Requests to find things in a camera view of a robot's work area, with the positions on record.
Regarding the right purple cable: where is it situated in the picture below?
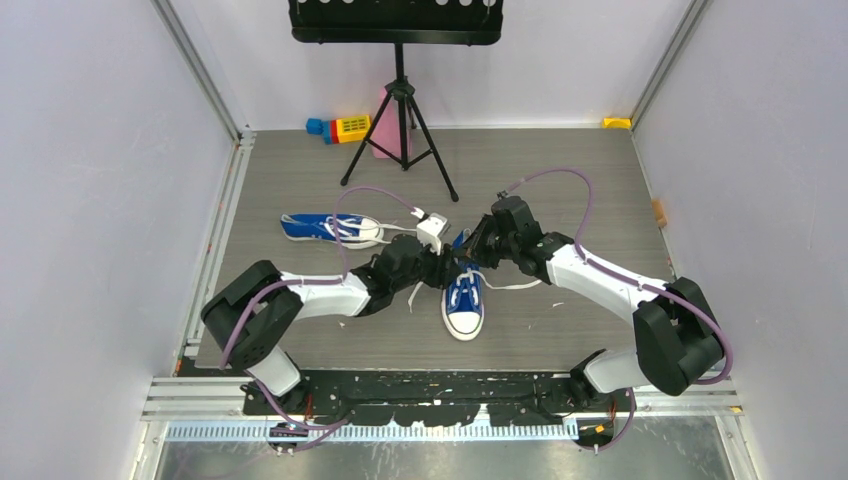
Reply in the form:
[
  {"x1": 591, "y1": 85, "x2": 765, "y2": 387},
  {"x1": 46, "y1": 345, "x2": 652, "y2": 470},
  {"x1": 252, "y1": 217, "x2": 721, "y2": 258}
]
[{"x1": 496, "y1": 166, "x2": 735, "y2": 387}]

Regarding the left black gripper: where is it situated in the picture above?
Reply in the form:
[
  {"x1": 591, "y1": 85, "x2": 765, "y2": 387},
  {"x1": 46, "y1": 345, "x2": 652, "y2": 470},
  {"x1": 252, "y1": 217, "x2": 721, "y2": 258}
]
[{"x1": 391, "y1": 237, "x2": 461, "y2": 293}]

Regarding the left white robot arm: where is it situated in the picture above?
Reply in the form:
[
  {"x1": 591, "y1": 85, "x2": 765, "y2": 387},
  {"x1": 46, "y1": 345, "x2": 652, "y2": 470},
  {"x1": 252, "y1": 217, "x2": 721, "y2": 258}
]
[{"x1": 201, "y1": 234, "x2": 461, "y2": 414}]

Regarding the purple cable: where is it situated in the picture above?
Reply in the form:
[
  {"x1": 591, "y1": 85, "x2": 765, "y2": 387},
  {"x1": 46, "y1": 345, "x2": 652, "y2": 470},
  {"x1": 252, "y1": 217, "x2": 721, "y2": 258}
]
[
  {"x1": 218, "y1": 186, "x2": 429, "y2": 432},
  {"x1": 496, "y1": 166, "x2": 735, "y2": 387}
]

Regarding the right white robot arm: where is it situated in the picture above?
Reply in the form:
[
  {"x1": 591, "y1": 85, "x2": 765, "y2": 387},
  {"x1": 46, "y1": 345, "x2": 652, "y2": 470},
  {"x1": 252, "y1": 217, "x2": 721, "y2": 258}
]
[{"x1": 456, "y1": 196, "x2": 731, "y2": 411}]

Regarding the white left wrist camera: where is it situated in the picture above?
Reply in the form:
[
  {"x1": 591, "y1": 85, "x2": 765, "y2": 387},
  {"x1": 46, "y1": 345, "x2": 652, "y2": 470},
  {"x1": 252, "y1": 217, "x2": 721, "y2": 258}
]
[{"x1": 411, "y1": 207, "x2": 450, "y2": 255}]

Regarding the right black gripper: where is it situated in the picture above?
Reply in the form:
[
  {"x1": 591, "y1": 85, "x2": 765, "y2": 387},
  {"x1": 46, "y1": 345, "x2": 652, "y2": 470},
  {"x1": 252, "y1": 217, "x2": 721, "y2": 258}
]
[{"x1": 453, "y1": 213, "x2": 518, "y2": 270}]

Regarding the black music stand tripod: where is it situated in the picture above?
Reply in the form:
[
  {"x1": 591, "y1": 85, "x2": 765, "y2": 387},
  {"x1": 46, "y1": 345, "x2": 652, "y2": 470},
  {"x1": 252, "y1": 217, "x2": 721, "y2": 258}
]
[{"x1": 289, "y1": 0, "x2": 503, "y2": 202}]

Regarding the yellow corner block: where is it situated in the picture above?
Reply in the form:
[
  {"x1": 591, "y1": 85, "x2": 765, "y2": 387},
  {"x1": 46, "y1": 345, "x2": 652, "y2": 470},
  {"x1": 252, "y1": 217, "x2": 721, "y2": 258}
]
[{"x1": 601, "y1": 117, "x2": 632, "y2": 130}]

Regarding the aluminium frame rail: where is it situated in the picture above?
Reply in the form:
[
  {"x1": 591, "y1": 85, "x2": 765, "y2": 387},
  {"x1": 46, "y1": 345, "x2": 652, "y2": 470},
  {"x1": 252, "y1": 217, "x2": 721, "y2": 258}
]
[{"x1": 141, "y1": 377, "x2": 250, "y2": 421}]

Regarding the colourful toy block phone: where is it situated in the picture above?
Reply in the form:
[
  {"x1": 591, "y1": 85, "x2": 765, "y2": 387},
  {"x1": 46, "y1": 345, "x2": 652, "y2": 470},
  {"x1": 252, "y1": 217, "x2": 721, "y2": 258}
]
[{"x1": 305, "y1": 115, "x2": 371, "y2": 145}]

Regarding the pink foam block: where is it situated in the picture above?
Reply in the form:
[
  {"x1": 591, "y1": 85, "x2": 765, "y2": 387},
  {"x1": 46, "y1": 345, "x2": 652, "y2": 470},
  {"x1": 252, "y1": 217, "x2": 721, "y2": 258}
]
[{"x1": 371, "y1": 89, "x2": 401, "y2": 158}]

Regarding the small wooden block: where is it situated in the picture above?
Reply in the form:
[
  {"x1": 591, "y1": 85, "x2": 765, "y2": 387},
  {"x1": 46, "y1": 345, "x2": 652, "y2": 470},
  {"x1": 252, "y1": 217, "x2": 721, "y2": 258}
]
[{"x1": 651, "y1": 198, "x2": 668, "y2": 229}]

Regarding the blue sneaker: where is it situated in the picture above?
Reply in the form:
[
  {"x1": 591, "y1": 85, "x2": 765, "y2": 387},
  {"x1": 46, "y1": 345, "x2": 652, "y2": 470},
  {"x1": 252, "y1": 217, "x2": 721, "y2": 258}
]
[
  {"x1": 407, "y1": 228, "x2": 543, "y2": 343},
  {"x1": 280, "y1": 213, "x2": 415, "y2": 250}
]

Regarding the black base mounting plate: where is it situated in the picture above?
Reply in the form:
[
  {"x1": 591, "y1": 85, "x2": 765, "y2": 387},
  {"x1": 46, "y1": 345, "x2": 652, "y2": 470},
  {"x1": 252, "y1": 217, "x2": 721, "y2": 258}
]
[{"x1": 276, "y1": 370, "x2": 631, "y2": 427}]

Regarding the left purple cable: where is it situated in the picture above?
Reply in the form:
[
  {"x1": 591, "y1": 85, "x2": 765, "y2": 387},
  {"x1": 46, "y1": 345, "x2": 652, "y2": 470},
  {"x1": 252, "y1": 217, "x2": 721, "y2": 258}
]
[{"x1": 218, "y1": 186, "x2": 429, "y2": 432}]

